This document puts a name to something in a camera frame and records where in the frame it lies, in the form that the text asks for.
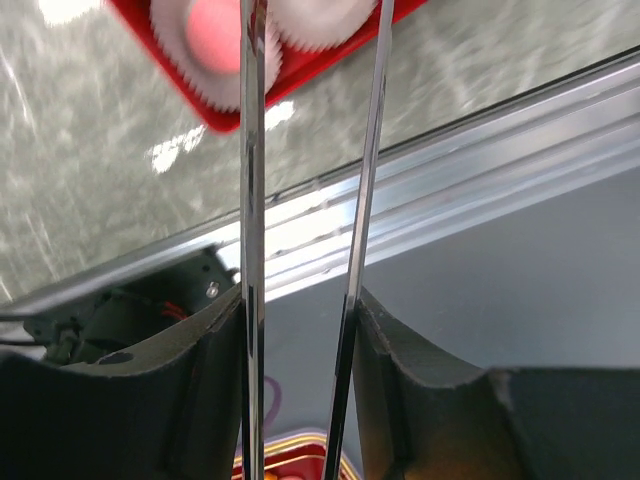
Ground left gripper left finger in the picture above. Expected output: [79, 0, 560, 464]
[1, 288, 242, 479]

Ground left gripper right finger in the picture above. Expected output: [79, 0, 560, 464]
[353, 292, 639, 479]

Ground metal tongs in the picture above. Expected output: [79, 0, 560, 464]
[240, 0, 395, 479]

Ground pink round cookie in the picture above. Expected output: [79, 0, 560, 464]
[185, 0, 241, 74]

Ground macaron tin box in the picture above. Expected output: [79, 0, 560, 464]
[232, 424, 366, 480]

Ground red tin box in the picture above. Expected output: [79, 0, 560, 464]
[102, 0, 431, 135]

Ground paper cup front left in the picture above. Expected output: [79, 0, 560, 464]
[148, 0, 284, 114]

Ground paper cup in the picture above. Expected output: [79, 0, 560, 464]
[268, 0, 377, 52]
[148, 0, 284, 114]

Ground paper cup front middle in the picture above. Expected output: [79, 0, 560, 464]
[268, 0, 377, 52]

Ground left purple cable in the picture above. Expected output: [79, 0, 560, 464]
[263, 374, 284, 429]

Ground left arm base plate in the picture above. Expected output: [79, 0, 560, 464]
[24, 247, 238, 366]

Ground aluminium rail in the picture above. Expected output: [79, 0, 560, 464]
[266, 48, 639, 299]

